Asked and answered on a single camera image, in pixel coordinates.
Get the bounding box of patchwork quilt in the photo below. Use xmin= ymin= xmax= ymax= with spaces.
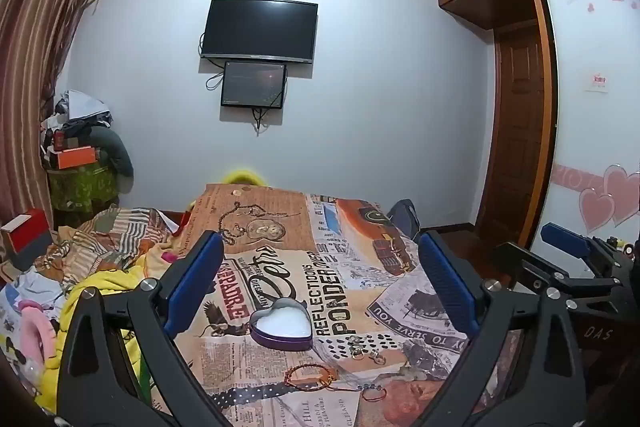
xmin=35 ymin=206 xmax=181 ymax=278

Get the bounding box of brown wooden door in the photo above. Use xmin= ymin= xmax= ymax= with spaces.
xmin=475 ymin=21 xmax=551 ymax=248

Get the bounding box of pile of clothes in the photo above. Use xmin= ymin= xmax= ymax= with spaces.
xmin=40 ymin=89 xmax=113 ymax=148

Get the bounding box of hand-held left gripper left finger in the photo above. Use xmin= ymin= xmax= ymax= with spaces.
xmin=57 ymin=231 xmax=226 ymax=427

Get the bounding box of yellow blanket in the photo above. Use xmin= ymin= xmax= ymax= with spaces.
xmin=35 ymin=247 xmax=176 ymax=414

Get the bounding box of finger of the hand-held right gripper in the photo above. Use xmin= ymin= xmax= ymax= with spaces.
xmin=492 ymin=242 xmax=621 ymax=308
xmin=541 ymin=222 xmax=633 ymax=278

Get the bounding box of small black wall monitor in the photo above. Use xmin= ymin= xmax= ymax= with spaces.
xmin=221 ymin=61 xmax=288 ymax=110

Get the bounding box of pink plush item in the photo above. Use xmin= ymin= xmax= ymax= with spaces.
xmin=20 ymin=299 xmax=56 ymax=358

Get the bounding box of newspaper print blanket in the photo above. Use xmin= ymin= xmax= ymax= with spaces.
xmin=150 ymin=182 xmax=501 ymax=427

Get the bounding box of beaded red string bracelet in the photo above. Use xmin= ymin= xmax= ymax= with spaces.
xmin=357 ymin=384 xmax=388 ymax=403

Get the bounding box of red and white box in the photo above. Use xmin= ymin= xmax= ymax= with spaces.
xmin=0 ymin=208 xmax=53 ymax=269

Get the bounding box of green patterned cloth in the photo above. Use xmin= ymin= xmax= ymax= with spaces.
xmin=47 ymin=164 xmax=121 ymax=214

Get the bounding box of purple heart-shaped tin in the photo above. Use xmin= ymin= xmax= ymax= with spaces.
xmin=249 ymin=298 xmax=313 ymax=351

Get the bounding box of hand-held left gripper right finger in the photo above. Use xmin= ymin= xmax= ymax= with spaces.
xmin=417 ymin=231 xmax=588 ymax=427

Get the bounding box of white heart-print wardrobe door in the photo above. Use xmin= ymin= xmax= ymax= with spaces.
xmin=540 ymin=0 xmax=640 ymax=248

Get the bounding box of dark green jacket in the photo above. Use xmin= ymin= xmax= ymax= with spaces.
xmin=90 ymin=124 xmax=135 ymax=180

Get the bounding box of striped brown curtain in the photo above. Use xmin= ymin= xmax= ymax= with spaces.
xmin=0 ymin=0 xmax=111 ymax=228

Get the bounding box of black wall television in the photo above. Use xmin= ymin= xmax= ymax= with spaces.
xmin=200 ymin=0 xmax=319 ymax=64

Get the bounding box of orange box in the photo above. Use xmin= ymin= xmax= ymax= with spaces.
xmin=56 ymin=146 xmax=98 ymax=170

